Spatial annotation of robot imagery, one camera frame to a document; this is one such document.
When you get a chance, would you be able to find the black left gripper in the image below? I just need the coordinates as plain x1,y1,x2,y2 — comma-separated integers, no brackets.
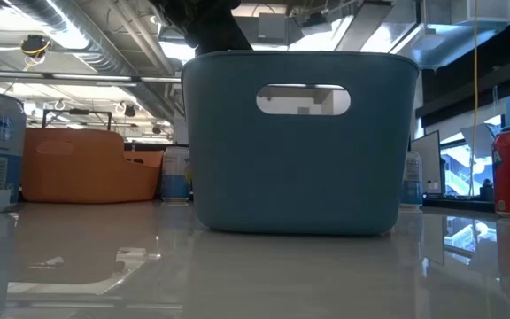
186,17,254,57

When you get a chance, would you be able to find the blue plastic bin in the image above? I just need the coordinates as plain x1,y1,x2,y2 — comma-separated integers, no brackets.
181,51,420,236

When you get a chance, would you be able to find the grey ceiling box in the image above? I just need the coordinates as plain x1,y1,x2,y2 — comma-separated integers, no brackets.
258,12,288,44

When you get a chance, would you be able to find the long ceiling light strip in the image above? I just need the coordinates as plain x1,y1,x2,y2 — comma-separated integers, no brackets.
0,69,182,86

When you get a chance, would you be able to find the orange plastic bin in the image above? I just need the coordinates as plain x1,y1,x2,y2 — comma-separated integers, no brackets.
20,127,166,205

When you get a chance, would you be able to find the white board panel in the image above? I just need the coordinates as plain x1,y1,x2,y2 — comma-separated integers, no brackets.
409,130,443,197

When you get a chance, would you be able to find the white angled panel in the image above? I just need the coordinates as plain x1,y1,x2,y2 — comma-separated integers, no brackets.
460,122,498,159

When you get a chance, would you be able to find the small dark figurine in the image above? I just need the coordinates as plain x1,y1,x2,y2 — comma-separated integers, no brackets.
479,178,495,203

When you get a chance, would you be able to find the large silver spiral duct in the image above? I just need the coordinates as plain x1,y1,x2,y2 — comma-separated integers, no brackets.
6,0,185,123

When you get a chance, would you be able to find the yellow cable coil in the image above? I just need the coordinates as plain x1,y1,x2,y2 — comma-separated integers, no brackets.
19,34,53,72

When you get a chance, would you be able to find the black aluminium table frame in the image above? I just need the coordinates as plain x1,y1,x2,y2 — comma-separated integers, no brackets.
421,197,498,214

